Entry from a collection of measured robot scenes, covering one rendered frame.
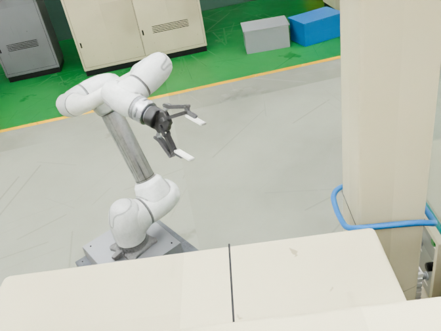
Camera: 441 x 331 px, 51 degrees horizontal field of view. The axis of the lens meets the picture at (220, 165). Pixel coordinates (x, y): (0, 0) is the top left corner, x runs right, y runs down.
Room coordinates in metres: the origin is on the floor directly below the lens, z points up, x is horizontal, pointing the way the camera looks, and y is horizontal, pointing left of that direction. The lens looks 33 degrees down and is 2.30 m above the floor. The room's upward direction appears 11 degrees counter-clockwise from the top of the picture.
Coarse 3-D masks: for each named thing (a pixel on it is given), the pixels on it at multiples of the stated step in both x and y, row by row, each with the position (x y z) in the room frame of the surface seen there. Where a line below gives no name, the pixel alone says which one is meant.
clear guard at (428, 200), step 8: (440, 64) 1.12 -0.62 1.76; (440, 72) 1.12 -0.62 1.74; (440, 80) 1.11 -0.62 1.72; (440, 88) 1.11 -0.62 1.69; (440, 96) 1.10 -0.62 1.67; (440, 104) 1.10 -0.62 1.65; (440, 112) 1.09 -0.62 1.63; (440, 120) 1.09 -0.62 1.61; (440, 128) 1.08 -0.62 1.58; (440, 136) 1.08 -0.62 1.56; (432, 144) 1.12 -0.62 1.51; (440, 144) 1.07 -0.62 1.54; (432, 152) 1.11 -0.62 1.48; (440, 152) 1.07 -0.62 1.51; (432, 160) 1.11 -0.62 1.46; (440, 160) 1.06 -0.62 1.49; (432, 168) 1.10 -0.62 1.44; (440, 168) 1.05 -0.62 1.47; (432, 176) 1.10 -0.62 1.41; (440, 176) 1.05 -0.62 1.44; (432, 184) 1.09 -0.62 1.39; (440, 184) 1.04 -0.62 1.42; (432, 192) 1.08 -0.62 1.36; (440, 192) 1.04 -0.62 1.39; (432, 200) 1.08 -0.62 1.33; (440, 200) 1.03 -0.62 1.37; (432, 208) 1.07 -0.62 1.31; (440, 208) 1.02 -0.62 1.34; (440, 216) 1.02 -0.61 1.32; (440, 224) 1.01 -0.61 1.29; (440, 232) 0.99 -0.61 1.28
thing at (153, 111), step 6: (150, 108) 1.47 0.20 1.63; (156, 108) 1.47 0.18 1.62; (144, 114) 1.47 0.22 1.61; (150, 114) 1.45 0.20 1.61; (156, 114) 1.46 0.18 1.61; (162, 114) 1.45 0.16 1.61; (168, 114) 1.46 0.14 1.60; (144, 120) 1.46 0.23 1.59; (150, 120) 1.44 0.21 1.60; (156, 120) 1.46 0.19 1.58; (168, 120) 1.43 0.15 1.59; (150, 126) 1.45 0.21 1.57; (156, 126) 1.45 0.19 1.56; (162, 126) 1.44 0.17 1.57; (168, 126) 1.43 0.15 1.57
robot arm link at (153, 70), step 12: (144, 60) 1.67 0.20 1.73; (156, 60) 1.65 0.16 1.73; (168, 60) 1.68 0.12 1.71; (132, 72) 1.64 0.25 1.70; (144, 72) 1.61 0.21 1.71; (156, 72) 1.62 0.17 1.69; (168, 72) 1.66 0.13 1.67; (156, 84) 1.61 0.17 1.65; (72, 96) 1.90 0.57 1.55; (84, 96) 1.84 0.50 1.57; (96, 96) 1.78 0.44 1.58; (72, 108) 1.87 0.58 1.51; (84, 108) 1.81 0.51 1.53
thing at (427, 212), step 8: (336, 192) 0.80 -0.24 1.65; (336, 200) 0.78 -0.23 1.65; (336, 208) 0.75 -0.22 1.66; (336, 216) 0.73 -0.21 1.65; (432, 216) 0.69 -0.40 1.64; (344, 224) 0.69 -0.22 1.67; (368, 224) 0.65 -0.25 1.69; (376, 224) 0.65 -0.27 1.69; (384, 224) 0.64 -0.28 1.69; (392, 224) 0.64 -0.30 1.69; (400, 224) 0.64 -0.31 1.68; (408, 224) 0.64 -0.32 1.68; (416, 224) 0.64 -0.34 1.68; (424, 224) 0.64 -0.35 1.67; (432, 224) 0.64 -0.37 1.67
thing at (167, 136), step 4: (160, 128) 1.43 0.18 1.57; (164, 132) 1.43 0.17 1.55; (168, 132) 1.45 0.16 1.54; (164, 136) 1.42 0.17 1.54; (168, 136) 1.43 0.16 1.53; (168, 140) 1.41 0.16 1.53; (172, 140) 1.43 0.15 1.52; (168, 144) 1.41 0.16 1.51; (172, 144) 1.41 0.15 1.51; (172, 148) 1.40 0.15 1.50; (176, 148) 1.41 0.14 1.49; (172, 152) 1.39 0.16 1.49
